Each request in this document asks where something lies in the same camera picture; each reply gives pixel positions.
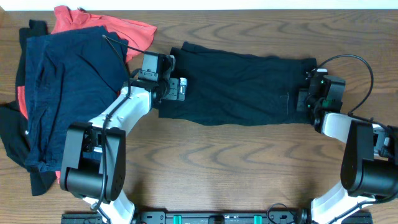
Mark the navy blue folded shorts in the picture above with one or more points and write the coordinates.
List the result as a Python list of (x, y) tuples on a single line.
[(69, 76)]

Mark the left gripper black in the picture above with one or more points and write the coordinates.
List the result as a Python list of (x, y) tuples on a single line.
[(173, 94)]

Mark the red-orange garment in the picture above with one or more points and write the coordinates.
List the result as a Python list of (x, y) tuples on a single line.
[(138, 35)]

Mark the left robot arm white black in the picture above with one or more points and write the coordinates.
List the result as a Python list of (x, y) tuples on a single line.
[(94, 157)]

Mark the black mounting rail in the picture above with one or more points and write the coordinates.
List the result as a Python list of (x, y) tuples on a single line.
[(283, 217)]

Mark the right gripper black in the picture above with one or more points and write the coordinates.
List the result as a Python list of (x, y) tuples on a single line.
[(303, 94)]

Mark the black shorts with white lining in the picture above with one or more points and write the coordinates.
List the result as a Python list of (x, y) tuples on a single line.
[(229, 88)]

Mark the black garment under pile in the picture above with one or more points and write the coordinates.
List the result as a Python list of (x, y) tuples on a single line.
[(14, 133)]

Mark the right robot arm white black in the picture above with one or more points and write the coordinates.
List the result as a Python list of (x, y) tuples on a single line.
[(368, 174)]

